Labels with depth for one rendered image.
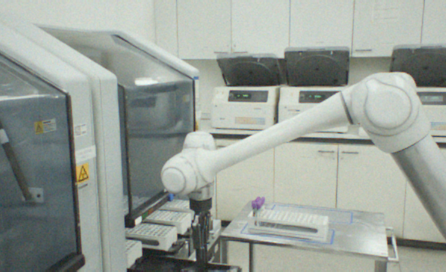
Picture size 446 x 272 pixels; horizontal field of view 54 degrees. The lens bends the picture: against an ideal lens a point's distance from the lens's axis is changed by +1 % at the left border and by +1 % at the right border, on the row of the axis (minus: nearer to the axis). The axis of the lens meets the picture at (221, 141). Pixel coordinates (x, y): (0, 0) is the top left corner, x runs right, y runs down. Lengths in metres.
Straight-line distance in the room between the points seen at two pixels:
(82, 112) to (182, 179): 0.31
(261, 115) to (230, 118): 0.27
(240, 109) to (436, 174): 2.68
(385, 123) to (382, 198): 2.68
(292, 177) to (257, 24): 1.35
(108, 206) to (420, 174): 0.83
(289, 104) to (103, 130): 2.48
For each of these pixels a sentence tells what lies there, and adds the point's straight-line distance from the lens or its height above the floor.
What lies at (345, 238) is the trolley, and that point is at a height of 0.82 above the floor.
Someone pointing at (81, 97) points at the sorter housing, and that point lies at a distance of 1.16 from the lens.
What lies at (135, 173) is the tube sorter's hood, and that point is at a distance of 1.39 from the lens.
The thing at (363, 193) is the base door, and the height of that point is 0.43.
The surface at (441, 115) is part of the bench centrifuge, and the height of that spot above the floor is 1.06.
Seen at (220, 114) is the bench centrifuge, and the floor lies 1.03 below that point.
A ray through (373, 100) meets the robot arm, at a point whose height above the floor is 1.38.
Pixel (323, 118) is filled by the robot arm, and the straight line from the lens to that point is 1.24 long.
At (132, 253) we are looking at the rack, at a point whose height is 0.85.
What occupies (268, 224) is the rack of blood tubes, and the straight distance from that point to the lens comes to 1.73.
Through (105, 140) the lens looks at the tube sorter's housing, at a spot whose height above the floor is 1.26.
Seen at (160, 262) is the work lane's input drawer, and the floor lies 0.80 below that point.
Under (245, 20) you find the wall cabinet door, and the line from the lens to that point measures 3.92.
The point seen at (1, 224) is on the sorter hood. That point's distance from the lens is 0.96.
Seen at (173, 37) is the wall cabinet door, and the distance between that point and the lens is 4.12.
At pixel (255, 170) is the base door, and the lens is 3.70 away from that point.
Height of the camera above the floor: 1.47
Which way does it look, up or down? 10 degrees down
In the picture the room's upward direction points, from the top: 1 degrees counter-clockwise
